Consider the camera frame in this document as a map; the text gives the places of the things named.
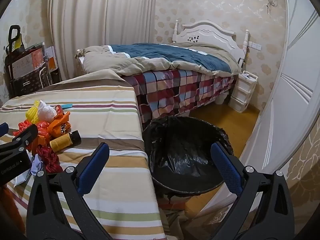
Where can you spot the teal paper strip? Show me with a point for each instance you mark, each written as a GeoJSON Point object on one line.
{"type": "Point", "coordinates": [66, 106]}

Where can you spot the yellow foam net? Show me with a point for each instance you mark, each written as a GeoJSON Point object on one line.
{"type": "Point", "coordinates": [32, 113]}

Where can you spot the silver foil wrapper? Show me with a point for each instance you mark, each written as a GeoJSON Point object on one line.
{"type": "Point", "coordinates": [22, 178]}

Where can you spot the red snack packet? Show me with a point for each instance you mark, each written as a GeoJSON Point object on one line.
{"type": "Point", "coordinates": [58, 110]}

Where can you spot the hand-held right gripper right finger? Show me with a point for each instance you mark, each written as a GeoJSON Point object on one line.
{"type": "Point", "coordinates": [226, 165]}

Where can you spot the orange-red foam net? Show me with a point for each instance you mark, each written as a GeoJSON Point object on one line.
{"type": "Point", "coordinates": [43, 130]}

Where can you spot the plaid bedsheet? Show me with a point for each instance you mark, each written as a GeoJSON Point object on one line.
{"type": "Point", "coordinates": [175, 90]}

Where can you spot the orange and white box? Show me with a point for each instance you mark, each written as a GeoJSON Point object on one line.
{"type": "Point", "coordinates": [51, 62]}

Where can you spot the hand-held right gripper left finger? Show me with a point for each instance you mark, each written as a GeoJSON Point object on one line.
{"type": "Point", "coordinates": [93, 165]}

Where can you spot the white bed headboard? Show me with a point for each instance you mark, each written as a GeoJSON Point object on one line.
{"type": "Point", "coordinates": [210, 36]}

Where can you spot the white plastic bag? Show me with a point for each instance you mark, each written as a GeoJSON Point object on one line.
{"type": "Point", "coordinates": [46, 112]}

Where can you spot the yellow bottle with black cap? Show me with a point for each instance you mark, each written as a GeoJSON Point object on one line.
{"type": "Point", "coordinates": [61, 142]}

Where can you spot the orange plastic bag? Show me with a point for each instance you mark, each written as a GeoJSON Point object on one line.
{"type": "Point", "coordinates": [58, 127]}

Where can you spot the brown patterned storage basket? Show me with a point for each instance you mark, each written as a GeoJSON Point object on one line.
{"type": "Point", "coordinates": [30, 82]}

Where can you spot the white paper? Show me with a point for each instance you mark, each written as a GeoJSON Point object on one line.
{"type": "Point", "coordinates": [37, 164]}

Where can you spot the white wall switch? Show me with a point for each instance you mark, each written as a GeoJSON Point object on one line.
{"type": "Point", "coordinates": [255, 46]}

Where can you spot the white drawer unit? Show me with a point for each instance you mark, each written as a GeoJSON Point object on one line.
{"type": "Point", "coordinates": [242, 90]}

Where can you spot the beige curtain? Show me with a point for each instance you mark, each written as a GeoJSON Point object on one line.
{"type": "Point", "coordinates": [100, 17]}

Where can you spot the black hand trolley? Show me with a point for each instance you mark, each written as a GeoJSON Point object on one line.
{"type": "Point", "coordinates": [10, 36]}

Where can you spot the white pillow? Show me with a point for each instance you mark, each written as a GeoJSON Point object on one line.
{"type": "Point", "coordinates": [80, 60]}

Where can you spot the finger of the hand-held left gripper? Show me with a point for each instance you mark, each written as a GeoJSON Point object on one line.
{"type": "Point", "coordinates": [3, 128]}
{"type": "Point", "coordinates": [25, 137]}

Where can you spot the white panelled door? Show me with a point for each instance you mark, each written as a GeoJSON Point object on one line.
{"type": "Point", "coordinates": [287, 92]}

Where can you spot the black trash bin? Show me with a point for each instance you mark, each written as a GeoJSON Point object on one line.
{"type": "Point", "coordinates": [185, 155]}

